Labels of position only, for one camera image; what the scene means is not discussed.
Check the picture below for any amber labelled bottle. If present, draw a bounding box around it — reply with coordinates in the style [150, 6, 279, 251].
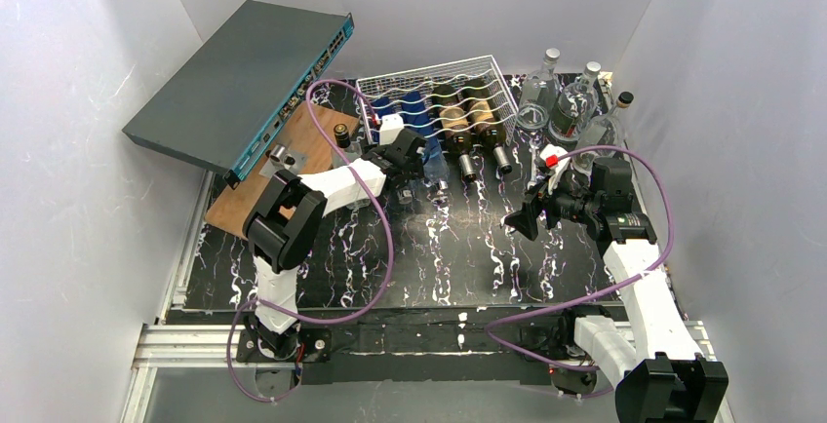
[332, 124, 364, 169]

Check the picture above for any dark wine bottle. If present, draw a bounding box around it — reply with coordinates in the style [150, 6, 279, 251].
[460, 79, 513, 175]
[432, 85, 477, 182]

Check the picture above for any clear bottle blue label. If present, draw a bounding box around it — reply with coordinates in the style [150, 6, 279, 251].
[572, 91, 634, 174]

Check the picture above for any clear bottle green label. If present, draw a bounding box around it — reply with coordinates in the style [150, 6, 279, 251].
[516, 48, 561, 131]

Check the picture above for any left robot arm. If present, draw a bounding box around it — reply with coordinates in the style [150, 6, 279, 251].
[243, 129, 427, 361]

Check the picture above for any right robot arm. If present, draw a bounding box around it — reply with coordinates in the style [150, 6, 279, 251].
[505, 155, 733, 422]

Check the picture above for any small silver wrench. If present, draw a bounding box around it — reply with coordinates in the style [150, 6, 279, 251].
[528, 142, 541, 188]

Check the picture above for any wooden board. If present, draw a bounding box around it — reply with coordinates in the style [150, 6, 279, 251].
[205, 102, 359, 239]

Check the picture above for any metal plate with cylinder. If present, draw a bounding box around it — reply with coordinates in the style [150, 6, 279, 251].
[258, 143, 307, 178]

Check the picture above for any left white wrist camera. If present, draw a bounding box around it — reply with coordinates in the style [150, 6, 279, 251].
[372, 113, 405, 145]

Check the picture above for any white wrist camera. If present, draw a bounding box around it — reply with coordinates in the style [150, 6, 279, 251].
[372, 113, 405, 145]
[535, 144, 570, 192]

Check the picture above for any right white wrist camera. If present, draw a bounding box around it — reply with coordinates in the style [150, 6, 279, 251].
[535, 144, 570, 192]

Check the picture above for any white wire wine rack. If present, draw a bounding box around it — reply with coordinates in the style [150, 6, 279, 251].
[355, 54, 521, 163]

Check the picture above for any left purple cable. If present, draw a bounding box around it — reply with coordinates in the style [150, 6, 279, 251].
[225, 79, 397, 404]

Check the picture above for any purple cable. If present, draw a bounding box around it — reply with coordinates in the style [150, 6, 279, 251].
[225, 79, 397, 404]
[484, 143, 676, 401]

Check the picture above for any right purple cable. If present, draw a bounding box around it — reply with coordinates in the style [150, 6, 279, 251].
[484, 143, 676, 401]

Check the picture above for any grey network switch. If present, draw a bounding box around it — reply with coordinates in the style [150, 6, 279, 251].
[122, 0, 354, 188]

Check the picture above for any aluminium frame rail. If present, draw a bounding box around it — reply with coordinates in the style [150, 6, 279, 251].
[119, 168, 736, 423]

